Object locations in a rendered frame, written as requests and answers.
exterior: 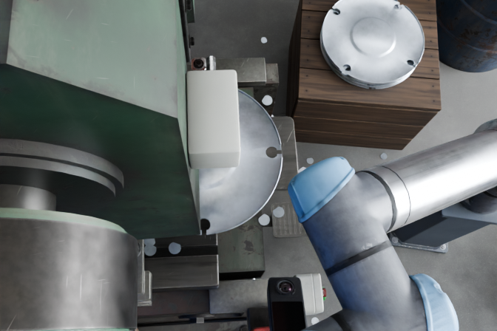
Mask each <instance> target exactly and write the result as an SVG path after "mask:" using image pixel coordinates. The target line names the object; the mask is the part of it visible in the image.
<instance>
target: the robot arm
mask: <svg viewBox="0 0 497 331"><path fill-rule="evenodd" d="M288 194H289V196H290V198H291V203H292V205H293V206H294V210H295V212H296V214H297V217H298V221H299V223H302V226H303V227H304V229H305V232H306V233H307V235H308V238H309V239H310V241H311V244H312V246H313V248H314V250H315V252H316V254H317V256H318V258H319V260H320V262H321V265H322V267H323V269H324V271H325V273H326V275H327V277H328V280H329V282H330V283H331V286H332V287H333V290H334V292H335V294H336V296H337V298H338V300H339V302H340V304H341V306H342V310H340V311H339V312H337V313H334V314H333V315H330V316H329V317H328V318H326V319H324V320H322V321H320V322H317V323H315V324H313V325H311V326H310V327H308V325H307V319H306V314H305V304H304V298H303V292H302V282H301V280H300V278H298V277H271V278H269V280H268V286H267V299H268V318H269V328H270V331H459V323H458V319H457V315H456V311H455V310H454V308H453V305H452V303H451V301H450V299H449V298H448V296H447V294H446V293H443V291H442V290H441V288H440V286H439V284H438V283H437V282H436V281H435V280H434V279H432V278H431V277H429V276H428V275H425V274H422V273H419V274H416V275H414V276H413V275H408V274H407V273H406V271H405V269H404V267H403V265H402V263H401V261H400V259H399V257H398V256H397V254H396V251H395V250H394V248H393V246H392V244H391V242H390V240H389V238H388V236H387V233H389V232H391V231H394V230H396V229H398V228H400V227H403V226H405V225H407V224H410V223H412V222H415V221H416V220H418V219H421V218H423V217H426V216H428V215H431V214H433V213H436V212H437V211H440V210H442V209H444V208H447V207H449V206H451V205H454V204H456V203H458V202H459V203H460V204H461V205H462V206H463V207H465V208H466V209H467V210H469V211H472V212H474V213H477V214H491V213H494V212H496V211H497V118H496V119H494V120H490V121H487V122H486V123H483V124H481V125H480V126H479V127H478V128H477V129H476V130H475V131H474V133H473V134H470V135H468V136H465V137H461V138H459V139H456V140H452V141H450V142H447V143H443V144H441V145H438V146H434V147H431V148H428V149H425V150H422V151H418V152H416V153H413V154H409V155H407V156H404V157H400V158H398V159H395V160H391V161H389V162H386V163H382V164H379V165H375V166H373V167H370V168H367V169H364V170H361V171H358V172H356V173H355V170H354V168H351V167H350V165H349V163H348V161H347V160H346V159H345V158H344V157H330V158H328V159H325V160H322V161H320V162H318V163H315V164H313V165H311V166H309V167H307V168H306V169H304V170H303V171H301V172H300V173H298V174H297V175H296V176H295V177H293V179H292V180H291V181H290V183H289V184H288Z"/></svg>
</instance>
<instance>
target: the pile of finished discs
mask: <svg viewBox="0 0 497 331"><path fill-rule="evenodd" d="M320 47H321V51H322V55H323V57H324V59H325V61H326V63H327V64H328V65H329V67H330V68H331V69H332V70H333V72H334V73H335V74H337V75H338V76H339V77H340V78H341V79H343V80H344V81H347V82H348V83H350V84H353V85H354V86H358V87H362V88H366V89H369V87H370V88H372V89H384V88H388V87H391V86H395V85H397V84H398V83H401V82H402V81H403V80H405V79H406V78H407V77H408V76H409V75H410V74H411V73H412V72H413V71H414V69H415V68H416V66H417V64H418V63H419V62H420V60H421V58H422V54H423V52H424V48H425V37H424V33H423V29H422V26H421V24H420V23H419V20H418V18H417V17H416V16H415V15H414V13H413V12H412V11H411V10H410V9H409V8H408V7H407V6H406V5H405V6H404V5H403V4H402V5H400V4H399V2H398V0H339V1H338V2H337V3H336V4H335V5H334V6H333V7H332V10H329V11H328V13H327V15H326V17H325V20H324V22H323V25H322V29H321V33H320Z"/></svg>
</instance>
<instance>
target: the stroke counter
mask: <svg viewBox="0 0 497 331"><path fill-rule="evenodd" d="M186 125H187V153H188V158H189V165H190V167H191V168H193V169H197V168H234V167H238V166H239V164H240V151H241V148H240V147H241V142H240V116H239V103H238V89H237V73H236V72H235V70H216V61H215V57H213V56H209V57H207V58H206V71H188V72H187V73H186Z"/></svg>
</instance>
